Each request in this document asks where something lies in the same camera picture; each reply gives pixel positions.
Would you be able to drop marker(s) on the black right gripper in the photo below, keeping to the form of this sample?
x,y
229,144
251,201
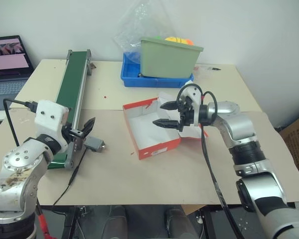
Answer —
x,y
187,114

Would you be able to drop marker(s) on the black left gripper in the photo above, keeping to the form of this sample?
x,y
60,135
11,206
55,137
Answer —
x,y
73,135

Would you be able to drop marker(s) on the red white cardboard box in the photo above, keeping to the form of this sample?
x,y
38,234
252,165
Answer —
x,y
154,149

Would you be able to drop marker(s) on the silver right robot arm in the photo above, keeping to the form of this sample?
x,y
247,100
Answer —
x,y
241,129

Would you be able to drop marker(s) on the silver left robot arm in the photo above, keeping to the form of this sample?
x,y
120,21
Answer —
x,y
15,159

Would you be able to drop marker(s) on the green conveyor belt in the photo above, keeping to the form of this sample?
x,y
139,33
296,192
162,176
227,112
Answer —
x,y
73,74

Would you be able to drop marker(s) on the blue plastic tray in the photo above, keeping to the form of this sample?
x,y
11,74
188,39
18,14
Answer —
x,y
154,82

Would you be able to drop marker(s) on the green plastic bin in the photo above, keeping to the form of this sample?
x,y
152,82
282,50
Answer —
x,y
167,59

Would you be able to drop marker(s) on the small black pen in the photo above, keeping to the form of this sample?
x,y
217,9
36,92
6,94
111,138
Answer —
x,y
215,69

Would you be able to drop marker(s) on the orange toy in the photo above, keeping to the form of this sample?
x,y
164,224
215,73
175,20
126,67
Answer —
x,y
190,42

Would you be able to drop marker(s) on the yellow toy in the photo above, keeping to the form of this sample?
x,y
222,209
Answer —
x,y
175,39

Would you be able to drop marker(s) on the clear plastic bag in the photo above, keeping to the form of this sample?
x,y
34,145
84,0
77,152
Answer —
x,y
137,27

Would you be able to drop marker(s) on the dark rounded shape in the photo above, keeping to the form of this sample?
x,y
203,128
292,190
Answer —
x,y
179,224
117,221

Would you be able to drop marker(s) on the open laptop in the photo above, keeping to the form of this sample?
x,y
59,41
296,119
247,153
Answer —
x,y
7,59

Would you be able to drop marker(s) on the brown cardboard carton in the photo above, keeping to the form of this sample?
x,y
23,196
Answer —
x,y
297,144

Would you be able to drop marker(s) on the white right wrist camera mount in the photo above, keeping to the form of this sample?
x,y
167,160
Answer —
x,y
193,93

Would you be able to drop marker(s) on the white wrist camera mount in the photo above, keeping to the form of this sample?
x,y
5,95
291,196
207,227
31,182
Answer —
x,y
49,114
193,93

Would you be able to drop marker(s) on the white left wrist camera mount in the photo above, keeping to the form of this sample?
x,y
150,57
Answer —
x,y
49,114

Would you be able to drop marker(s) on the black table frame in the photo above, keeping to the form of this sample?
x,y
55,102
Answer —
x,y
72,224

